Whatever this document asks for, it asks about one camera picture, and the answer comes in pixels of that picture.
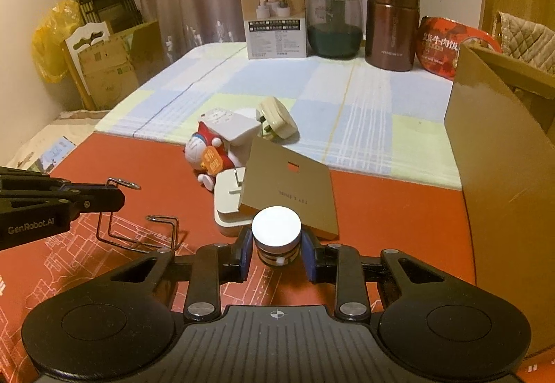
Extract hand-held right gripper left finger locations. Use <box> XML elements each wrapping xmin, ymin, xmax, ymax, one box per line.
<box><xmin>108</xmin><ymin>229</ymin><xmax>254</xmax><ymax>322</ymax></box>

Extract metal wire rack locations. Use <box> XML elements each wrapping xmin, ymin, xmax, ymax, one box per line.
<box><xmin>96</xmin><ymin>177</ymin><xmax>180</xmax><ymax>254</ymax></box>

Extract white remote control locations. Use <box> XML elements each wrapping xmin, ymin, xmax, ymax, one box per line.
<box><xmin>203</xmin><ymin>107</ymin><xmax>261</xmax><ymax>146</ymax></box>

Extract checked blanket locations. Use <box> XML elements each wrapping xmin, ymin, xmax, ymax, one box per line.
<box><xmin>94</xmin><ymin>42</ymin><xmax>463</xmax><ymax>191</ymax></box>

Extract quilted beige cloth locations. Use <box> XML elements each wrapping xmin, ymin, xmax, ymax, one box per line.
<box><xmin>492</xmin><ymin>11</ymin><xmax>555</xmax><ymax>74</ymax></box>

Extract flattened cardboard boxes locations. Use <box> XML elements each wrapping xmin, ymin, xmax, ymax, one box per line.
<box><xmin>78</xmin><ymin>21</ymin><xmax>164</xmax><ymax>111</ymax></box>

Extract white charger block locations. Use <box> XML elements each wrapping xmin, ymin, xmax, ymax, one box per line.
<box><xmin>214</xmin><ymin>168</ymin><xmax>262</xmax><ymax>237</ymax></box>

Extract large cardboard box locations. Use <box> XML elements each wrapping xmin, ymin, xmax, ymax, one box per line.
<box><xmin>443</xmin><ymin>43</ymin><xmax>555</xmax><ymax>368</ymax></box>

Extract tan flat box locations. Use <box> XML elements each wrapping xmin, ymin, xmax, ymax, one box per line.
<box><xmin>238</xmin><ymin>136</ymin><xmax>340</xmax><ymax>241</ymax></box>

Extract cream plug adapter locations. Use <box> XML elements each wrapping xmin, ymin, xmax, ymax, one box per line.
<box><xmin>257</xmin><ymin>96</ymin><xmax>299</xmax><ymax>145</ymax></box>

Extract small jar with silver lid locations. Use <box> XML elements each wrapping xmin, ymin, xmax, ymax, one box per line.
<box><xmin>251</xmin><ymin>206</ymin><xmax>302</xmax><ymax>267</ymax></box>

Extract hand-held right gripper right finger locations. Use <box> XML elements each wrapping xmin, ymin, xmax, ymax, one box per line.
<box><xmin>300</xmin><ymin>229</ymin><xmax>449</xmax><ymax>322</ymax></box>

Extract white carved board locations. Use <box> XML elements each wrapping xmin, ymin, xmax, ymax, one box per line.
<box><xmin>61</xmin><ymin>21</ymin><xmax>114</xmax><ymax>111</ymax></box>

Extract yellow plastic bag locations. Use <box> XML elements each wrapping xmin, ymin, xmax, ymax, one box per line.
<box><xmin>31</xmin><ymin>0</ymin><xmax>83</xmax><ymax>84</ymax></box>

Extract white product box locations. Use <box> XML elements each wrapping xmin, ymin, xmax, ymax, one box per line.
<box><xmin>240</xmin><ymin>0</ymin><xmax>309</xmax><ymax>60</ymax></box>

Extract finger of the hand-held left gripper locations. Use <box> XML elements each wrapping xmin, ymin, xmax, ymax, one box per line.
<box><xmin>0</xmin><ymin>177</ymin><xmax>126</xmax><ymax>215</ymax></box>

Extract white plug adapter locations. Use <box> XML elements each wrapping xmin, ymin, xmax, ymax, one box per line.
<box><xmin>225</xmin><ymin>139</ymin><xmax>255</xmax><ymax>170</ymax></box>

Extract blue cat figurine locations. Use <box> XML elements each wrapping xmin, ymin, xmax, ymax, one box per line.
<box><xmin>186</xmin><ymin>121</ymin><xmax>231</xmax><ymax>189</ymax></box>

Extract red printed mat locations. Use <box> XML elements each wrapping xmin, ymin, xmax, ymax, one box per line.
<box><xmin>0</xmin><ymin>132</ymin><xmax>555</xmax><ymax>383</ymax></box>

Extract printed magazine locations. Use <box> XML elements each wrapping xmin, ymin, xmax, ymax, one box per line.
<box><xmin>9</xmin><ymin>136</ymin><xmax>77</xmax><ymax>174</ymax></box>

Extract green glass jar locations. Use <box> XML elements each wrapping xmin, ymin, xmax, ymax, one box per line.
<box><xmin>308</xmin><ymin>0</ymin><xmax>363</xmax><ymax>60</ymax></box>

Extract brown insulated food flask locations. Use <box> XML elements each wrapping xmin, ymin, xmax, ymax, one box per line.
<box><xmin>364</xmin><ymin>0</ymin><xmax>421</xmax><ymax>72</ymax></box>

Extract red instant rice bowl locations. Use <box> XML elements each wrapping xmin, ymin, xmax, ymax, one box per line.
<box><xmin>415</xmin><ymin>16</ymin><xmax>504</xmax><ymax>82</ymax></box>

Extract white fuzzy bedding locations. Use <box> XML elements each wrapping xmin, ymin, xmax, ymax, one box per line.
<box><xmin>0</xmin><ymin>109</ymin><xmax>111</xmax><ymax>169</ymax></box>

